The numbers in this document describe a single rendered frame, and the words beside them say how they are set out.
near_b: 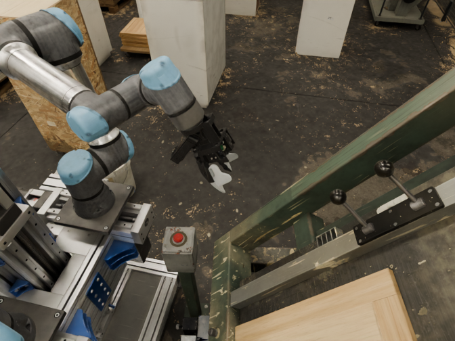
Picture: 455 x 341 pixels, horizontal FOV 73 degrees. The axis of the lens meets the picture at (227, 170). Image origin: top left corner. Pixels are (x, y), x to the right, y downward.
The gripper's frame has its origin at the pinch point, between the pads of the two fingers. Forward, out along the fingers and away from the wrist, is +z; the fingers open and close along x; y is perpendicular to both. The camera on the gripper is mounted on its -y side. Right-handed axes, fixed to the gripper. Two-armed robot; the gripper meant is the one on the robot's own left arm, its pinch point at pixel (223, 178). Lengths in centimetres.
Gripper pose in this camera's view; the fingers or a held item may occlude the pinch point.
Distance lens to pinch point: 84.0
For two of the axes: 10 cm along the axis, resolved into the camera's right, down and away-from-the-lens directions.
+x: 2.3, -7.2, 6.5
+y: 8.6, -1.6, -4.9
